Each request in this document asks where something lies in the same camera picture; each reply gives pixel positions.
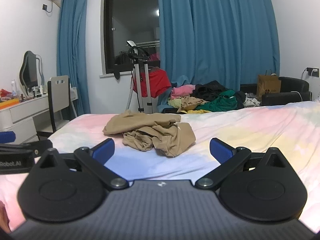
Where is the wall socket with charger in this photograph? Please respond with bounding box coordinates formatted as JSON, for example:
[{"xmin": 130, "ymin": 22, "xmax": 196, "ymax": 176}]
[{"xmin": 306, "ymin": 67, "xmax": 320, "ymax": 78}]

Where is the white patterned garment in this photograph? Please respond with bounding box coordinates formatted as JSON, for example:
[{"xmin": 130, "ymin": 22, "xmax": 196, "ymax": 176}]
[{"xmin": 244, "ymin": 93, "xmax": 262, "ymax": 108}]

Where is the row of small cosmetic bottles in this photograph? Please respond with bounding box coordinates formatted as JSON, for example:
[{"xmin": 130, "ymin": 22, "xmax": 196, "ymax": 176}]
[{"xmin": 20, "ymin": 85, "xmax": 48, "ymax": 101}]

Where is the black sofa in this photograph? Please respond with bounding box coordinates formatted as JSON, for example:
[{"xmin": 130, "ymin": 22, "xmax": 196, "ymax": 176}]
[{"xmin": 240, "ymin": 76, "xmax": 313, "ymax": 107}]

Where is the garment steamer stand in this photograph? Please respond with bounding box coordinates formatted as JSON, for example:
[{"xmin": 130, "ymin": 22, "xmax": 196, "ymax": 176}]
[{"xmin": 114, "ymin": 40, "xmax": 154, "ymax": 114}]

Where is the wide blue curtain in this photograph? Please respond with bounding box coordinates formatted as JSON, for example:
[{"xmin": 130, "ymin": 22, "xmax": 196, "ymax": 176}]
[{"xmin": 156, "ymin": 0, "xmax": 280, "ymax": 110}]

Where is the brown paper bag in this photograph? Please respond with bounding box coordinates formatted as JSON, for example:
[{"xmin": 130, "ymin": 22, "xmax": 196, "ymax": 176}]
[{"xmin": 257, "ymin": 70, "xmax": 282, "ymax": 100}]

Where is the wavy framed mirror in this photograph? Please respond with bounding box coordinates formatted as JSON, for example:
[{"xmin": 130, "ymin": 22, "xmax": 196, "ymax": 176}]
[{"xmin": 19, "ymin": 51, "xmax": 44, "ymax": 91}]

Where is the orange tray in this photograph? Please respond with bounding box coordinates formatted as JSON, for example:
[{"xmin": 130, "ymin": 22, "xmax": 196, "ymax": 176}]
[{"xmin": 0, "ymin": 97, "xmax": 20, "ymax": 109}]

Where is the grey black chair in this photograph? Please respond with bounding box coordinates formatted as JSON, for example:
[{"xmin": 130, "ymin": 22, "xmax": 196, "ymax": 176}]
[{"xmin": 36, "ymin": 75, "xmax": 78, "ymax": 140}]

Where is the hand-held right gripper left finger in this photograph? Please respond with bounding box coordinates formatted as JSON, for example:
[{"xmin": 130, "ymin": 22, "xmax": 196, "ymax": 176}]
[{"xmin": 37, "ymin": 138, "xmax": 129, "ymax": 190}]

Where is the green garment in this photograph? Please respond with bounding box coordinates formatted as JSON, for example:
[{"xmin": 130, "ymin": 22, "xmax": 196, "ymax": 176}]
[{"xmin": 196, "ymin": 90, "xmax": 238, "ymax": 112}]

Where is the bed with pastel sheet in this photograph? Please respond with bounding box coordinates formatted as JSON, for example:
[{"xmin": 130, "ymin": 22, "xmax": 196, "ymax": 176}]
[{"xmin": 0, "ymin": 100, "xmax": 320, "ymax": 232}]

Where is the pink garment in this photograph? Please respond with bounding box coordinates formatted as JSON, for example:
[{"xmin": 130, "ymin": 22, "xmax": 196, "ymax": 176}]
[{"xmin": 171, "ymin": 84, "xmax": 197, "ymax": 99}]

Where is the narrow blue curtain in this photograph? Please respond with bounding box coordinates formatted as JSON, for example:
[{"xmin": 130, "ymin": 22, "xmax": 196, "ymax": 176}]
[{"xmin": 56, "ymin": 0, "xmax": 92, "ymax": 120}]

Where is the red garment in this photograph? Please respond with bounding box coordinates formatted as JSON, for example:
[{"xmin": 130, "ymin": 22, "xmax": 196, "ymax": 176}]
[{"xmin": 132, "ymin": 67, "xmax": 172, "ymax": 99}]

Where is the white dressing table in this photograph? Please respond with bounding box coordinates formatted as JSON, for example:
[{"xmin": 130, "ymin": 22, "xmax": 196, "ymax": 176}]
[{"xmin": 0, "ymin": 94, "xmax": 52, "ymax": 145}]

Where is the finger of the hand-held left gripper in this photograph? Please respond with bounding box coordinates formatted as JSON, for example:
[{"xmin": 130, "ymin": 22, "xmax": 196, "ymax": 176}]
[{"xmin": 0, "ymin": 131, "xmax": 16, "ymax": 143}]

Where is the tan t-shirt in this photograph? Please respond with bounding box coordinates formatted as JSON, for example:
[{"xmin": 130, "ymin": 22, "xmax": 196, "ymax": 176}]
[{"xmin": 102, "ymin": 110, "xmax": 197, "ymax": 158}]

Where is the yellow-green garment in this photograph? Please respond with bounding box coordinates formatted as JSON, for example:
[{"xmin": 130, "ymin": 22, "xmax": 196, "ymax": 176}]
[{"xmin": 167, "ymin": 97, "xmax": 184, "ymax": 109}]

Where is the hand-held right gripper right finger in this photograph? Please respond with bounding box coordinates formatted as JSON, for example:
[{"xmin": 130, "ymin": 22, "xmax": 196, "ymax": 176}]
[{"xmin": 195, "ymin": 138, "xmax": 287, "ymax": 190}]

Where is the black garment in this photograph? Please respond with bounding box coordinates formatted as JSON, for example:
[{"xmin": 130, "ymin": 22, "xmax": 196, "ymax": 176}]
[{"xmin": 192, "ymin": 80, "xmax": 247, "ymax": 109}]

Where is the dark framed window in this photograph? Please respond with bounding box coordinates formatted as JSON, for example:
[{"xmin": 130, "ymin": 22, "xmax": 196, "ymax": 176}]
[{"xmin": 103, "ymin": 0, "xmax": 162, "ymax": 75}]

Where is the tan garment in pile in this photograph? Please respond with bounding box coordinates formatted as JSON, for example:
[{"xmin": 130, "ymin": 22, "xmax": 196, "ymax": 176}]
[{"xmin": 176, "ymin": 97, "xmax": 209, "ymax": 112}]

